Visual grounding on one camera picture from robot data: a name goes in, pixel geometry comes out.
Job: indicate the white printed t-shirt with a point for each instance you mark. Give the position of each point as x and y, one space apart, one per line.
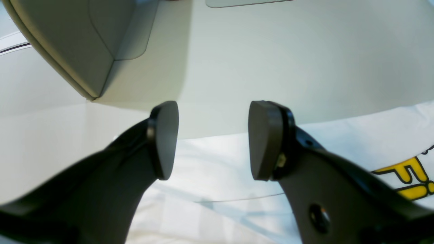
212 198

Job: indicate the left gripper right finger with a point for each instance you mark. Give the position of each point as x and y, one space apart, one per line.
334 201

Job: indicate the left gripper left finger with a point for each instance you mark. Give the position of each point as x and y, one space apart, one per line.
94 200

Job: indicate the grey plastic bin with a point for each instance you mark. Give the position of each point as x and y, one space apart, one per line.
119 51

